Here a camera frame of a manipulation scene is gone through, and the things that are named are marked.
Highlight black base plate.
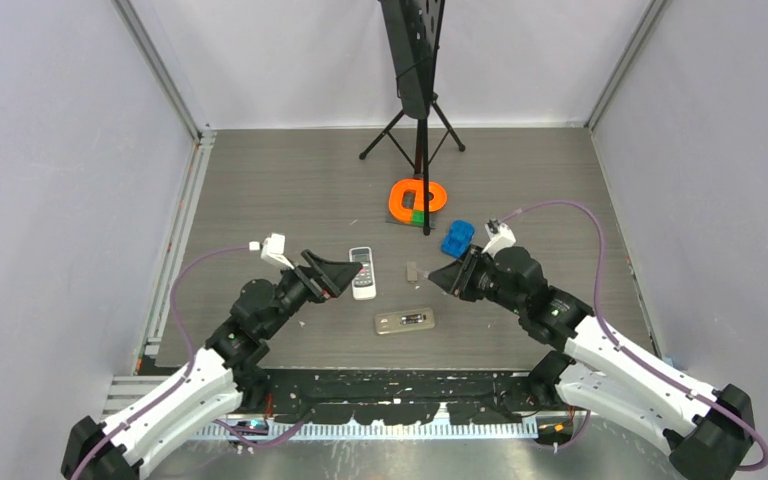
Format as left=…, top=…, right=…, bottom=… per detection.
left=237, top=369, right=570, bottom=426

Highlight slotted cable duct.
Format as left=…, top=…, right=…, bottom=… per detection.
left=190, top=417, right=539, bottom=441

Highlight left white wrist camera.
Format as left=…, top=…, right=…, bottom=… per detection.
left=248, top=232, right=295, bottom=270

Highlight black tripod stand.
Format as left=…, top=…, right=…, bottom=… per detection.
left=358, top=0, right=466, bottom=236

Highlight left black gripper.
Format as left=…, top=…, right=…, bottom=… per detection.
left=262, top=251, right=361, bottom=339

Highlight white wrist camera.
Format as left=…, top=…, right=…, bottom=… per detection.
left=248, top=232, right=295, bottom=270
left=482, top=219, right=516, bottom=257

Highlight white air conditioner remote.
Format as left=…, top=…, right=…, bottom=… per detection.
left=348, top=246, right=377, bottom=301

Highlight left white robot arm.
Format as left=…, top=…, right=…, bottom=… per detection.
left=60, top=250, right=364, bottom=479

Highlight beige battery cover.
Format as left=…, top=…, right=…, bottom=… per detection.
left=406, top=262, right=419, bottom=284

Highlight orange and green block toy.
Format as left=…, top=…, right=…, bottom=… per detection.
left=387, top=179, right=448, bottom=227

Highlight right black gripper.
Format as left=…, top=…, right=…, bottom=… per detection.
left=429, top=244, right=526, bottom=316

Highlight beige remote control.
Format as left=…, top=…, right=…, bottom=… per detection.
left=373, top=308, right=436, bottom=335

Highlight blue toy car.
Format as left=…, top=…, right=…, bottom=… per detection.
left=441, top=220, right=475, bottom=258

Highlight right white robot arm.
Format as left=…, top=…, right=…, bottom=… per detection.
left=428, top=246, right=755, bottom=479

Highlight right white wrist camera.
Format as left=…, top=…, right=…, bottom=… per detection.
left=482, top=219, right=516, bottom=257

